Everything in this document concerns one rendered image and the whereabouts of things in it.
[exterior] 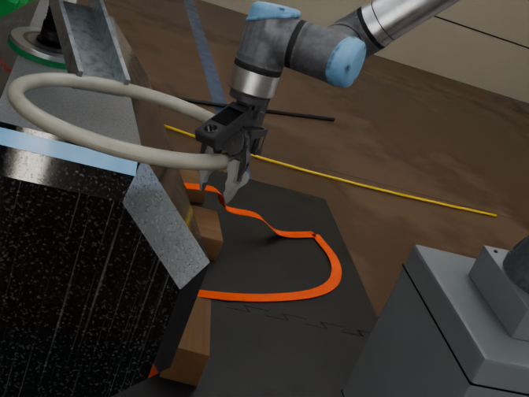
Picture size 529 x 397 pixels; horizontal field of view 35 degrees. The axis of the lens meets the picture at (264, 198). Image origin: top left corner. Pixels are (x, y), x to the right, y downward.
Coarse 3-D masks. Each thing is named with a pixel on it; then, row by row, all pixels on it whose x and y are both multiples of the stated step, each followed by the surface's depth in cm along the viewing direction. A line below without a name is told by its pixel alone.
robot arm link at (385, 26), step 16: (384, 0) 152; (400, 0) 150; (416, 0) 149; (432, 0) 148; (448, 0) 148; (352, 16) 156; (368, 16) 153; (384, 16) 152; (400, 16) 151; (416, 16) 151; (432, 16) 152; (368, 32) 154; (384, 32) 153; (400, 32) 154; (368, 48) 156
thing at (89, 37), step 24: (48, 0) 204; (96, 0) 207; (72, 24) 200; (96, 24) 205; (72, 48) 185; (96, 48) 197; (72, 72) 182; (96, 72) 190; (120, 72) 188; (120, 96) 188
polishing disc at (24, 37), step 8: (16, 32) 217; (24, 32) 219; (32, 32) 222; (16, 40) 212; (24, 40) 214; (32, 40) 216; (24, 48) 211; (32, 48) 211; (40, 48) 213; (48, 48) 215; (40, 56) 210; (48, 56) 211; (56, 56) 212
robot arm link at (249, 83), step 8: (232, 72) 151; (240, 72) 149; (248, 72) 149; (232, 80) 151; (240, 80) 150; (248, 80) 149; (256, 80) 149; (264, 80) 149; (272, 80) 150; (232, 88) 151; (240, 88) 150; (248, 88) 149; (256, 88) 149; (264, 88) 150; (272, 88) 151; (256, 96) 150; (264, 96) 151; (272, 96) 153
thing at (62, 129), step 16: (16, 80) 161; (32, 80) 167; (48, 80) 173; (64, 80) 177; (80, 80) 180; (96, 80) 183; (112, 80) 185; (16, 96) 152; (128, 96) 187; (144, 96) 187; (160, 96) 187; (32, 112) 147; (192, 112) 185; (208, 112) 184; (48, 128) 145; (64, 128) 144; (80, 128) 144; (80, 144) 144; (96, 144) 143; (112, 144) 143; (128, 144) 144; (144, 160) 145; (160, 160) 145; (176, 160) 147; (192, 160) 149; (208, 160) 151; (224, 160) 155
